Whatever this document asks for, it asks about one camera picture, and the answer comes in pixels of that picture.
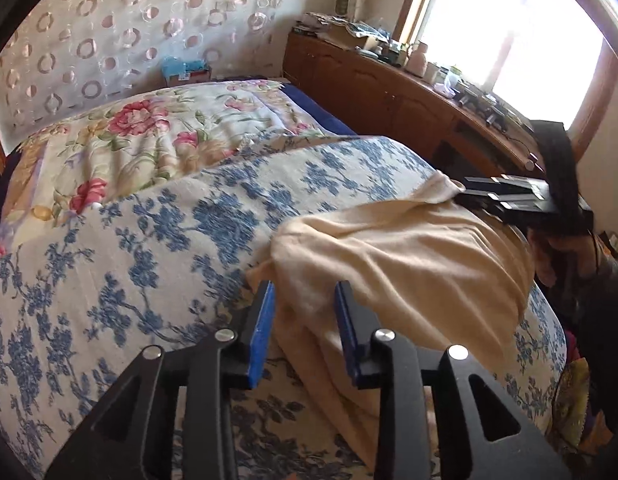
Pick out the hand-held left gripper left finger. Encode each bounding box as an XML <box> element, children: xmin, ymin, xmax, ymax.
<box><xmin>44</xmin><ymin>280</ymin><xmax>277</xmax><ymax>480</ymax></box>

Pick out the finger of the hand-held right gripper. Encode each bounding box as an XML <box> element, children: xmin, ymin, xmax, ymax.
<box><xmin>463</xmin><ymin>175</ymin><xmax>552</xmax><ymax>195</ymax></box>
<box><xmin>454</xmin><ymin>191</ymin><xmax>552</xmax><ymax>222</ymax></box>

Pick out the wooden framed window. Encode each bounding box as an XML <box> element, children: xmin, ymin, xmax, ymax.
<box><xmin>394</xmin><ymin>0</ymin><xmax>618</xmax><ymax>156</ymax></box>

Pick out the pale pink bottle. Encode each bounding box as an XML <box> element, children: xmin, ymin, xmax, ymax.
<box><xmin>406</xmin><ymin>41</ymin><xmax>430</xmax><ymax>77</ymax></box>

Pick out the blue floral bed sheet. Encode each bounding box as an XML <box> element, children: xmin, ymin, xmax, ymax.
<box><xmin>0</xmin><ymin>135</ymin><xmax>570</xmax><ymax>480</ymax></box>

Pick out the person's right hand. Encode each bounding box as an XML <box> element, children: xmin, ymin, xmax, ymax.
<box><xmin>528</xmin><ymin>232</ymin><xmax>597</xmax><ymax>288</ymax></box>

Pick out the long low wooden cabinet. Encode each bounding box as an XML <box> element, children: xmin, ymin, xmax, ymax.
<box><xmin>281</xmin><ymin>32</ymin><xmax>545</xmax><ymax>181</ymax></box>

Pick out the pink floral quilt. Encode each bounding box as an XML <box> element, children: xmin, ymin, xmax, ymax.
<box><xmin>0</xmin><ymin>80</ymin><xmax>340</xmax><ymax>266</ymax></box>

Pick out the beige printed t-shirt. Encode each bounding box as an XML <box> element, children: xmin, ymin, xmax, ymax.
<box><xmin>246</xmin><ymin>170</ymin><xmax>537</xmax><ymax>463</ymax></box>

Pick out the colourful patterned cloth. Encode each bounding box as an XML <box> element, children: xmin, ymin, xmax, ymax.
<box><xmin>552</xmin><ymin>355</ymin><xmax>618</xmax><ymax>453</ymax></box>

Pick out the blue tissue box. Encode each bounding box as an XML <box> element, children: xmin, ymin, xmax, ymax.
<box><xmin>161</xmin><ymin>56</ymin><xmax>212</xmax><ymax>87</ymax></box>

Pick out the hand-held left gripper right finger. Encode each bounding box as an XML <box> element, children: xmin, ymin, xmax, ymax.
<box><xmin>334</xmin><ymin>280</ymin><xmax>572</xmax><ymax>480</ymax></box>

